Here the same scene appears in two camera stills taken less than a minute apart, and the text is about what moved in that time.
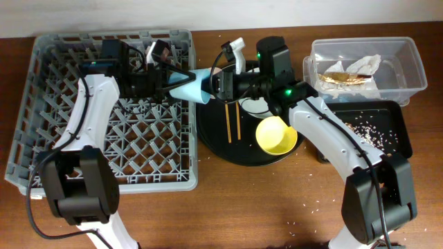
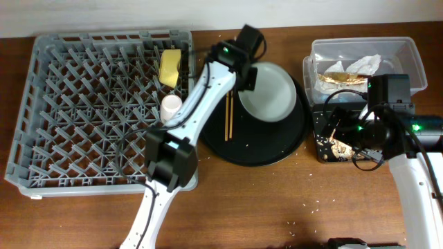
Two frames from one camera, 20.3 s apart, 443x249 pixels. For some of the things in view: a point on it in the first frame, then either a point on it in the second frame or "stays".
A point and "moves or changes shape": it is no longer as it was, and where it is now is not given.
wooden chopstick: (238, 121) to (230, 113)
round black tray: (230, 135) stays
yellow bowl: (275, 137) to (169, 65)
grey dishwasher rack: (153, 144) stays
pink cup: (216, 70) moves or changes shape
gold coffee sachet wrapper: (340, 78) stays
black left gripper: (160, 84) to (251, 83)
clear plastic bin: (364, 68) stays
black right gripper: (230, 90) to (348, 117)
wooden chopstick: (228, 124) stays
